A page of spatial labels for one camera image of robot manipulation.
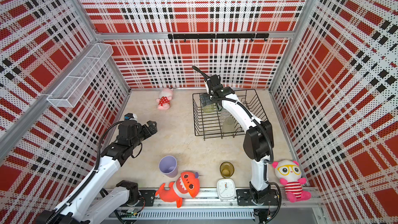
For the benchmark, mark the red shark plush toy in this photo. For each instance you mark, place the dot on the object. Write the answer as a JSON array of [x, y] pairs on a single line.
[[187, 186]]

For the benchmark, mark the black wall hook rail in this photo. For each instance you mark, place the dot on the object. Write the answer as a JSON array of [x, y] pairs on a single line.
[[219, 36]]

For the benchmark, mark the white pink owl plush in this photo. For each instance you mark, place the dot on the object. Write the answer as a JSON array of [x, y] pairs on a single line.
[[290, 176]]

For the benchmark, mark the pink plush toy polka dress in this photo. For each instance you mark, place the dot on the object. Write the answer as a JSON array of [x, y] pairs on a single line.
[[164, 99]]

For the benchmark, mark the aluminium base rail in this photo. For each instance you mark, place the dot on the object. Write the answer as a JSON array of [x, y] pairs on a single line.
[[208, 206]]

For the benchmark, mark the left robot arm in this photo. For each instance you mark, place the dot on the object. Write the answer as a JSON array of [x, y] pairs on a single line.
[[77, 208]]

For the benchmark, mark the olive glass cup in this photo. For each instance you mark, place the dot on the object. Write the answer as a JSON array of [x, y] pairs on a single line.
[[226, 169]]

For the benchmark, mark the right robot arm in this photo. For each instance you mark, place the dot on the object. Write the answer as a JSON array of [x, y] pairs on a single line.
[[258, 142]]

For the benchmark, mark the white kitchen scale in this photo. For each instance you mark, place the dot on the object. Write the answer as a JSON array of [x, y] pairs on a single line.
[[226, 189]]

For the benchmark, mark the bright green plastic cup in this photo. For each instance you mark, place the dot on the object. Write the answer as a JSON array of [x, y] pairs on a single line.
[[207, 108]]

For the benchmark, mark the white wire mesh shelf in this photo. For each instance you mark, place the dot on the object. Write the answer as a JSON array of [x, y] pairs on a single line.
[[71, 89]]

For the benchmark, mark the black wire dish rack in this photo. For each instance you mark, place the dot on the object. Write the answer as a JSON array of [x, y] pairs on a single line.
[[215, 122]]

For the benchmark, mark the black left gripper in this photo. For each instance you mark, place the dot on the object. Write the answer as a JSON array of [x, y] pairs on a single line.
[[153, 129]]

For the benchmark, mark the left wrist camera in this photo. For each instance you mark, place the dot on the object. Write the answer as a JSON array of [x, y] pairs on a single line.
[[130, 117]]

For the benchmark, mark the purple plastic cup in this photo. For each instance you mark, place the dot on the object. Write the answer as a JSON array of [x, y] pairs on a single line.
[[168, 166]]

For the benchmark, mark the clear glass cup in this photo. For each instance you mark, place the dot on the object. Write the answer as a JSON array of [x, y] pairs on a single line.
[[224, 114]]

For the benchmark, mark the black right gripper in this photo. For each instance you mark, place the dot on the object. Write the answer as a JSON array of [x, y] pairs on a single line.
[[204, 99]]

